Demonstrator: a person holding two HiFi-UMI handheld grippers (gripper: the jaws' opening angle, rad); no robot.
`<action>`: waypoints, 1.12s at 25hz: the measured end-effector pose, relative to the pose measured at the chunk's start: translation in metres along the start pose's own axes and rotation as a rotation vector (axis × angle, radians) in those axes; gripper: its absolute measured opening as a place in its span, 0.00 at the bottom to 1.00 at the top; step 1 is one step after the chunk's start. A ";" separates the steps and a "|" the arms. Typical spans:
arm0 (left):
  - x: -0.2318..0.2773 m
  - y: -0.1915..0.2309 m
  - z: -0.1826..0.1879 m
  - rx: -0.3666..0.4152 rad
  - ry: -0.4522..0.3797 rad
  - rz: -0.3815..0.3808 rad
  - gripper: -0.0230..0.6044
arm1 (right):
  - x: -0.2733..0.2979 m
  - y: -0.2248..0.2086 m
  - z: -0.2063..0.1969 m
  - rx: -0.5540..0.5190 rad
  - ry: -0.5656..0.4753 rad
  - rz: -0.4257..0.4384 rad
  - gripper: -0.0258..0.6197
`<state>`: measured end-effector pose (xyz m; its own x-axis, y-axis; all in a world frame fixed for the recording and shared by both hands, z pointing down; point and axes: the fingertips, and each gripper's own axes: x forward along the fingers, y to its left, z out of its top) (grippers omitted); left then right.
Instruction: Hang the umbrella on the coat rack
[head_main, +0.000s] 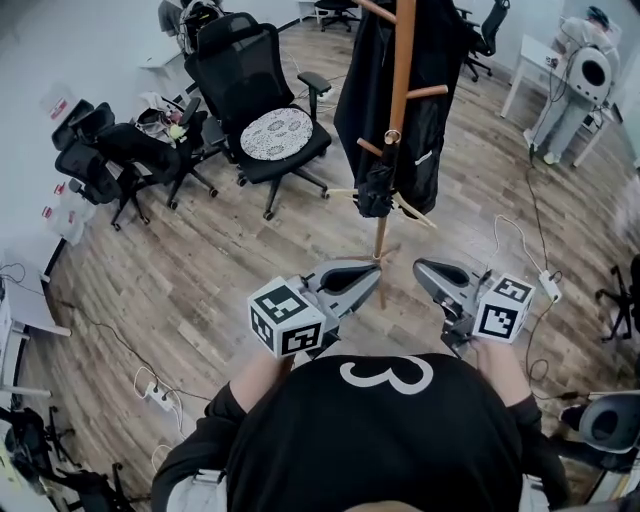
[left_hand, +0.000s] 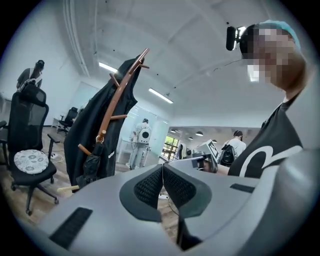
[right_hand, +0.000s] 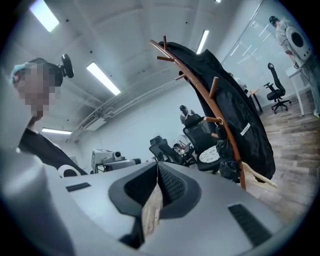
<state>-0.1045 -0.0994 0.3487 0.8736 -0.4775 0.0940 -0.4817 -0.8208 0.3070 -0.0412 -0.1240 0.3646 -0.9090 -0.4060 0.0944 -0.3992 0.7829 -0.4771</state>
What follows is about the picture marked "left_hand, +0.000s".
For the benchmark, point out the white backpack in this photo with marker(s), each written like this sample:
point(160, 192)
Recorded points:
point(145, 135)

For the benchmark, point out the white desk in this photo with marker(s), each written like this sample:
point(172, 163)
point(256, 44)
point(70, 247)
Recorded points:
point(57, 123)

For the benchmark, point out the black head camera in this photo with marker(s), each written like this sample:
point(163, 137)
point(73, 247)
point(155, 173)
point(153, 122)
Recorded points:
point(231, 38)

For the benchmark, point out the small black office chair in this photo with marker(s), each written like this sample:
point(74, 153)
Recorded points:
point(68, 120)

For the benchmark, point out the blue cap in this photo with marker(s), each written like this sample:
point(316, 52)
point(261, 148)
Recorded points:
point(282, 27)

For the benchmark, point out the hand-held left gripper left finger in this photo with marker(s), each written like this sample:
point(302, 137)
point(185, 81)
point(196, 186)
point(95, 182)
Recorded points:
point(105, 215)

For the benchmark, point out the black mesh office chair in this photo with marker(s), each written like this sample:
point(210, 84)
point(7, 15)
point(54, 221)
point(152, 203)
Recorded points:
point(27, 130)

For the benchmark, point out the beige wooden stick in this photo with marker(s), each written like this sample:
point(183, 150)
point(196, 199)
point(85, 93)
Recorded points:
point(68, 189)

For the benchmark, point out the long ceiling light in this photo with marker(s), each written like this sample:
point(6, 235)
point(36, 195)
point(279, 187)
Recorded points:
point(108, 67)
point(160, 95)

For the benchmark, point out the black umbrella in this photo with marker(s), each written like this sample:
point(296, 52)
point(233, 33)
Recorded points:
point(92, 161)

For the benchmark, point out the white power strip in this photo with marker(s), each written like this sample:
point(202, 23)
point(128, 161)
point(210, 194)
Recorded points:
point(54, 156)

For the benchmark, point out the brown wooden coat rack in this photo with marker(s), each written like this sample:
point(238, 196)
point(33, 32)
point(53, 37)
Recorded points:
point(117, 96)

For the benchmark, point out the round floral seat cushion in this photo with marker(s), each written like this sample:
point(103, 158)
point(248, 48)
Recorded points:
point(31, 161)

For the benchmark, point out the black backpack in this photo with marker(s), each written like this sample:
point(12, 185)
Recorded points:
point(227, 155)

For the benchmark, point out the person's head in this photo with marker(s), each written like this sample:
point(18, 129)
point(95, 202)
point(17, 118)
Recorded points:
point(275, 57)

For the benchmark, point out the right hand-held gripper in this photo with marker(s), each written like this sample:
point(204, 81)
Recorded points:
point(207, 152)

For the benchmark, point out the round pendant lamp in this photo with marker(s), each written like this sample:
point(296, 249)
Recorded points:
point(172, 130)
point(199, 133)

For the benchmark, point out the person's black t-shirt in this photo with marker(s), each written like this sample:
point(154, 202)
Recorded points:
point(270, 147)

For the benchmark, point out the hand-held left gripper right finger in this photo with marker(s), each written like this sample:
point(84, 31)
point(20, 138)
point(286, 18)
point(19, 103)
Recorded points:
point(225, 200)

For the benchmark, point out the window with green view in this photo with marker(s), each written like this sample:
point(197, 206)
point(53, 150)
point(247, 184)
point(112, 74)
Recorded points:
point(171, 147)

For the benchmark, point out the black coat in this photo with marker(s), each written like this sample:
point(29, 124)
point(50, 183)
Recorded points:
point(85, 125)

